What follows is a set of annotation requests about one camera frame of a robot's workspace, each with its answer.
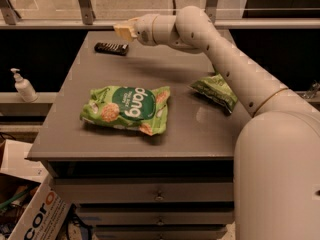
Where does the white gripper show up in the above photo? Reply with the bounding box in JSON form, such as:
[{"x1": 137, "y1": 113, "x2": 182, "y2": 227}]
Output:
[{"x1": 113, "y1": 14, "x2": 158, "y2": 46}]

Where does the dark chocolate rxbar wrapper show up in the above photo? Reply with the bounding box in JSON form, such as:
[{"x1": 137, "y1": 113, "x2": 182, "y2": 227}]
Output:
[{"x1": 94, "y1": 42, "x2": 129, "y2": 56}]

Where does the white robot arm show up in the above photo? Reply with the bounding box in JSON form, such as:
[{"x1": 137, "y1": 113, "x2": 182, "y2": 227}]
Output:
[{"x1": 114, "y1": 6, "x2": 320, "y2": 240}]

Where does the green dang chips bag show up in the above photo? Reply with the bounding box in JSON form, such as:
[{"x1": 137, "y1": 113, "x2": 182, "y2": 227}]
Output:
[{"x1": 80, "y1": 86, "x2": 170, "y2": 136}]

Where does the green crumpled snack bag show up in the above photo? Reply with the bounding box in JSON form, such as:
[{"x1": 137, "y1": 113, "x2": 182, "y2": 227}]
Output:
[{"x1": 190, "y1": 74, "x2": 238, "y2": 113}]

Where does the white pump dispenser bottle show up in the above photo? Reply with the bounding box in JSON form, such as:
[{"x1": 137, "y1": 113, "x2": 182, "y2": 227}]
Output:
[{"x1": 11, "y1": 68, "x2": 38, "y2": 103}]

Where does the low grey side ledge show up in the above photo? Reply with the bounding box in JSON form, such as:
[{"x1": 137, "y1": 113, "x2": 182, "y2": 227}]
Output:
[{"x1": 0, "y1": 92, "x2": 57, "y2": 116}]

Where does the grey drawer cabinet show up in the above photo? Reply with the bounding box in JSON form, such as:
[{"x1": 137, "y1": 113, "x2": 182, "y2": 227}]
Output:
[{"x1": 28, "y1": 31, "x2": 250, "y2": 240}]

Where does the white coro cardboard box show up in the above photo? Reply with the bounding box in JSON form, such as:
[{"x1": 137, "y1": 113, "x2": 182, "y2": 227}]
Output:
[{"x1": 0, "y1": 140, "x2": 70, "y2": 240}]

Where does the metal window railing frame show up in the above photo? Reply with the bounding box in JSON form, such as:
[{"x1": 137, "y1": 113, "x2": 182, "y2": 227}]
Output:
[{"x1": 0, "y1": 0, "x2": 320, "y2": 29}]

